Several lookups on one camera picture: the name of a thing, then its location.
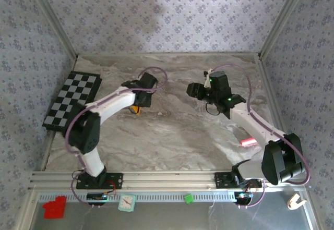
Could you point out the orange cloth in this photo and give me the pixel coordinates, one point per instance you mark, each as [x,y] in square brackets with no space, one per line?
[139,110]

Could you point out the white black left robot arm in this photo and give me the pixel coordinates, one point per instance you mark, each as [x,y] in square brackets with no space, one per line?
[117,102]

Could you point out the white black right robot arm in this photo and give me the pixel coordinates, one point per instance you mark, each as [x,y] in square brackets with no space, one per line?
[250,123]

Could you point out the teal square clock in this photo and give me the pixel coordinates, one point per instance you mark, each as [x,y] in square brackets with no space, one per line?
[126,202]

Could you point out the pink marker pen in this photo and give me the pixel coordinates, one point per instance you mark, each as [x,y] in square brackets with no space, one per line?
[248,142]

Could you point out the black grey chessboard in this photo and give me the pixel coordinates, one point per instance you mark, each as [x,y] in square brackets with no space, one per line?
[73,94]

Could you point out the green small block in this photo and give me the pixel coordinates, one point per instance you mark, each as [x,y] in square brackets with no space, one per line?
[188,198]

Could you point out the white plastic clamp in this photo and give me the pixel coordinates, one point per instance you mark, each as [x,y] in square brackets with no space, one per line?
[293,202]

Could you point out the red toy block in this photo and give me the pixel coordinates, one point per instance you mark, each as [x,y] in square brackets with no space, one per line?
[53,209]

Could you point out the aluminium back rail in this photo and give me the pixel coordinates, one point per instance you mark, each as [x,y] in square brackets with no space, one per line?
[169,54]

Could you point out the aluminium mounting rail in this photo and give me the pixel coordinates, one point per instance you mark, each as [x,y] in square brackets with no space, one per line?
[169,180]

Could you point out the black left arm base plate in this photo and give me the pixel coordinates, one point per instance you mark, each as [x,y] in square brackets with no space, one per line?
[114,181]

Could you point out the aluminium frame post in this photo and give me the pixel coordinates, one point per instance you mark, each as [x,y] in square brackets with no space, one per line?
[281,18]
[55,18]

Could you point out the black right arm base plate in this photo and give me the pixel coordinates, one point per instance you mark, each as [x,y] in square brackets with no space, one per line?
[221,180]

